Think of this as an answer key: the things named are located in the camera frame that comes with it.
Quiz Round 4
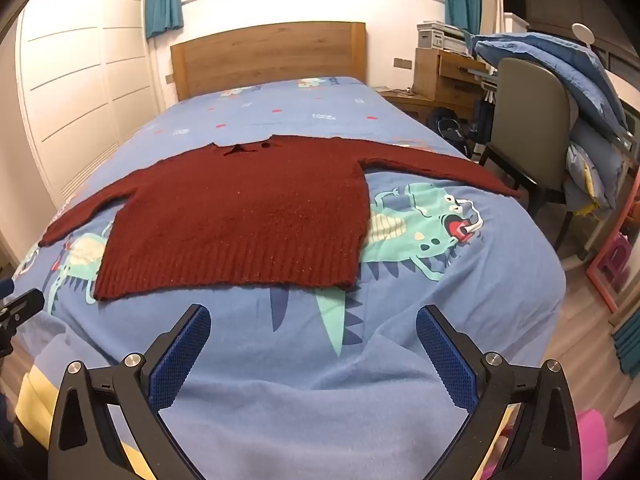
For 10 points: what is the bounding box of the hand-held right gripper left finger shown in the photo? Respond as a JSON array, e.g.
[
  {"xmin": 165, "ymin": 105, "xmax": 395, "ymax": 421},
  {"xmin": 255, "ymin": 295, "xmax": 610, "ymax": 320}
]
[{"xmin": 47, "ymin": 304, "xmax": 213, "ymax": 480}]

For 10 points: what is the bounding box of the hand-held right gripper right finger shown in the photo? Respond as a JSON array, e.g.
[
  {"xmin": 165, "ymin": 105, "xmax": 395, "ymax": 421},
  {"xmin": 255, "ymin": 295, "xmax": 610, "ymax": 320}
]
[{"xmin": 416, "ymin": 304, "xmax": 583, "ymax": 480}]

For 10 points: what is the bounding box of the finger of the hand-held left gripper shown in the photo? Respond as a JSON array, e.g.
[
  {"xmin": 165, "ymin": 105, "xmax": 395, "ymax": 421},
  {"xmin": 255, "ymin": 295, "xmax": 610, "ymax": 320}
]
[{"xmin": 0, "ymin": 287, "xmax": 46, "ymax": 356}]

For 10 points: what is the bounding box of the dark red knitted sweater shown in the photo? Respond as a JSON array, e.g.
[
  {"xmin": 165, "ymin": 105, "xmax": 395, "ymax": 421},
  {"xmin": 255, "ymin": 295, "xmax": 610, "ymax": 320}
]
[{"xmin": 39, "ymin": 134, "xmax": 523, "ymax": 303}]

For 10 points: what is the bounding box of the blue printed bed sheet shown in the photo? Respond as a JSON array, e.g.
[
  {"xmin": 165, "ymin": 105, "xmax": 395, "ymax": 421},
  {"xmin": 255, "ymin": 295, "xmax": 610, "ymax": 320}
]
[{"xmin": 10, "ymin": 76, "xmax": 568, "ymax": 480}]

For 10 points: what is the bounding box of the pink cloth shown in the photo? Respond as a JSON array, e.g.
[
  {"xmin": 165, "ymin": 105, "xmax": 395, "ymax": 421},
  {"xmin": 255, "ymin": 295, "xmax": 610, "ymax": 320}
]
[{"xmin": 575, "ymin": 409, "xmax": 608, "ymax": 480}]

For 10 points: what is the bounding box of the pink stool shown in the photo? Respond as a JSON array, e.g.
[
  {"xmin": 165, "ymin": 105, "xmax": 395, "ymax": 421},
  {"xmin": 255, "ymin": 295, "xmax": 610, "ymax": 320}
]
[{"xmin": 590, "ymin": 200, "xmax": 640, "ymax": 311}]

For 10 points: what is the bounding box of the white wardrobe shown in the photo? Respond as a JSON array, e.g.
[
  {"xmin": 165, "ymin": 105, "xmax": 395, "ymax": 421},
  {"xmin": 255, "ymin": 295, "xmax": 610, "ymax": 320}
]
[{"xmin": 15, "ymin": 0, "xmax": 163, "ymax": 211}]

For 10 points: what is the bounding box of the navy paper bag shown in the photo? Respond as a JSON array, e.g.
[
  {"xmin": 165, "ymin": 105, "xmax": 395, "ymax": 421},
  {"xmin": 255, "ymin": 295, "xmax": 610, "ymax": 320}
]
[{"xmin": 472, "ymin": 100, "xmax": 496, "ymax": 158}]

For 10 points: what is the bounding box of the grey chair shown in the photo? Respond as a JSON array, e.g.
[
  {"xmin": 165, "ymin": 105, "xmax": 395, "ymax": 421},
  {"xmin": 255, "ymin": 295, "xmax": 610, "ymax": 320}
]
[{"xmin": 477, "ymin": 56, "xmax": 581, "ymax": 256}]

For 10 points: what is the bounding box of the wooden desk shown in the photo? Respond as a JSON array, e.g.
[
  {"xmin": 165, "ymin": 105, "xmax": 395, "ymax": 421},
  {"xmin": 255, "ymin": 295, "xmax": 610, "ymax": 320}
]
[{"xmin": 412, "ymin": 47, "xmax": 496, "ymax": 111}]

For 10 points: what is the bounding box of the wooden headboard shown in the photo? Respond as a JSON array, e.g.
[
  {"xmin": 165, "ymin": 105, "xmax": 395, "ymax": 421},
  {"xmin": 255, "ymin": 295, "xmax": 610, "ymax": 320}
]
[{"xmin": 170, "ymin": 21, "xmax": 368, "ymax": 102}]

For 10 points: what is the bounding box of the blue quilt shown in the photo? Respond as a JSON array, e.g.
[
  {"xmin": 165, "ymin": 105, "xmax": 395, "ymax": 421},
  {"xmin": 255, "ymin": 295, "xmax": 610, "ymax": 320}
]
[{"xmin": 472, "ymin": 32, "xmax": 633, "ymax": 211}]

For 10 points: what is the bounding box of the white storage box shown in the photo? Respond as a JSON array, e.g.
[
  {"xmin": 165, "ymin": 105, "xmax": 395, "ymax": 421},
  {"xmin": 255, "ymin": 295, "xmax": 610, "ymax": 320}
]
[{"xmin": 416, "ymin": 21, "xmax": 473, "ymax": 55}]

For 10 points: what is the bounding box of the round white lamp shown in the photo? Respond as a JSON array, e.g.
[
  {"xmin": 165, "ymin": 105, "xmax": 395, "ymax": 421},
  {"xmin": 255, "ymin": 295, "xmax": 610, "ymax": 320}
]
[{"xmin": 571, "ymin": 22, "xmax": 596, "ymax": 48}]

